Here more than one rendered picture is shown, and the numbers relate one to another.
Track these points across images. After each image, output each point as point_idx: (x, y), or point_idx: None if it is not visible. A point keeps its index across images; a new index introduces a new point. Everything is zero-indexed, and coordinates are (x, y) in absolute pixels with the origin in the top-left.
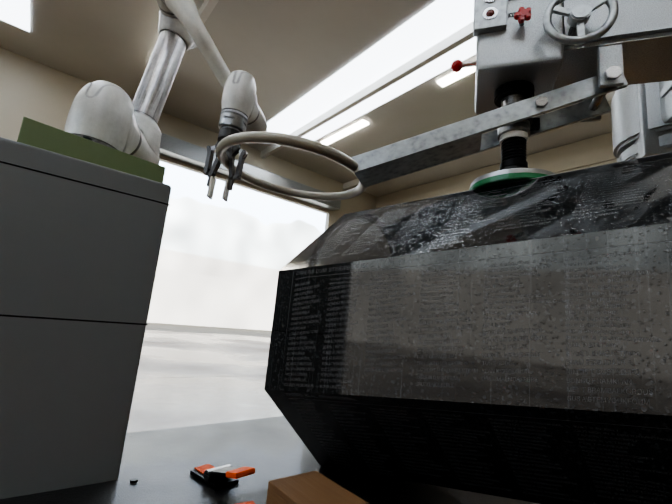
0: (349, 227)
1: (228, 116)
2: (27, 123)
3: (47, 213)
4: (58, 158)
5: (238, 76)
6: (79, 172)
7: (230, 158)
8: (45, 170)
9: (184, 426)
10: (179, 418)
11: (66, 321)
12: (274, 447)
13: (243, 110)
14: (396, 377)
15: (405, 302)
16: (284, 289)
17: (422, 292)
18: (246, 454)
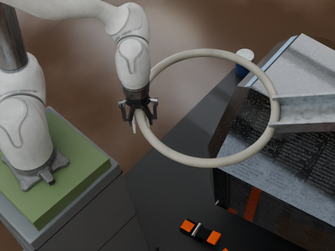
0: (263, 128)
1: (135, 95)
2: (36, 222)
3: (73, 234)
4: (62, 218)
5: (133, 65)
6: (74, 211)
7: (145, 110)
8: (60, 227)
9: (131, 157)
10: (118, 143)
11: (104, 245)
12: (209, 175)
13: (146, 82)
14: (307, 245)
15: (314, 230)
16: (220, 176)
17: (325, 233)
18: (197, 192)
